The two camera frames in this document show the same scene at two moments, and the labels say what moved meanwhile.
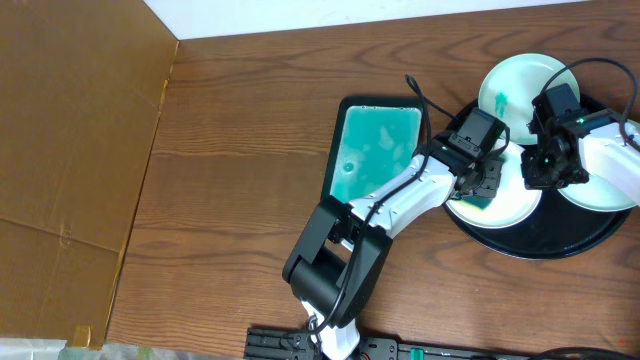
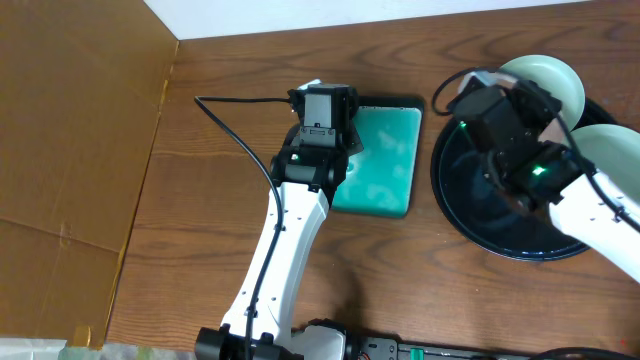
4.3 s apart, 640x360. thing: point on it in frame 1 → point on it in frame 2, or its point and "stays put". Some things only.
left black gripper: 486,181 → 353,140
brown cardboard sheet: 81,87 stays put
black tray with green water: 376,139 stays put
